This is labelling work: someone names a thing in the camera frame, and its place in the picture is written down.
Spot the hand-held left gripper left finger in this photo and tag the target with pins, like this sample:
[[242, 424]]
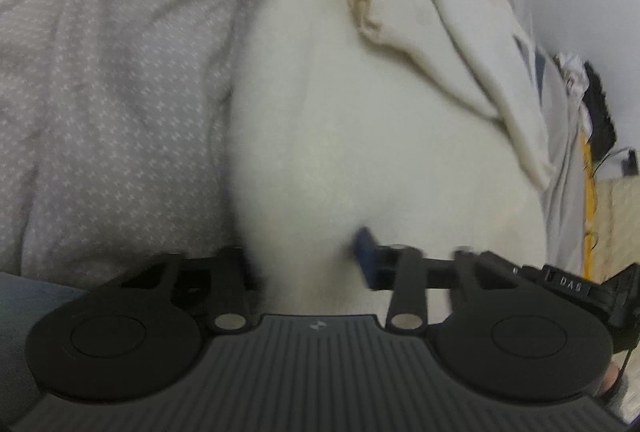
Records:
[[240, 282]]

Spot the white crumpled cloth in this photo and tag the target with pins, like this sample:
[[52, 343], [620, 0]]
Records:
[[570, 69]]

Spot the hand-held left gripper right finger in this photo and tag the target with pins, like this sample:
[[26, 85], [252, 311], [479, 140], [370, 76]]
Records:
[[364, 257]]

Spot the person's right hand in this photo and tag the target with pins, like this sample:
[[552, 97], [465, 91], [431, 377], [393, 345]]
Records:
[[611, 381]]

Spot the grey bed duvet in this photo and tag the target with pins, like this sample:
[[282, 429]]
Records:
[[110, 86]]

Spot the cream knit sweater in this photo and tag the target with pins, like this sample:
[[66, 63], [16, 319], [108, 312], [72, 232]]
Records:
[[375, 136]]

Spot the black fuzzy cloth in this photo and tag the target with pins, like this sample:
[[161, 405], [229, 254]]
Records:
[[600, 111]]

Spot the black charger plug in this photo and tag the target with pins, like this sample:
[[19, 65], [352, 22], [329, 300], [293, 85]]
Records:
[[631, 161]]

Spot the yellow cloth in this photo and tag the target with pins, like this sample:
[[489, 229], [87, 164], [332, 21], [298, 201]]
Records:
[[589, 192]]

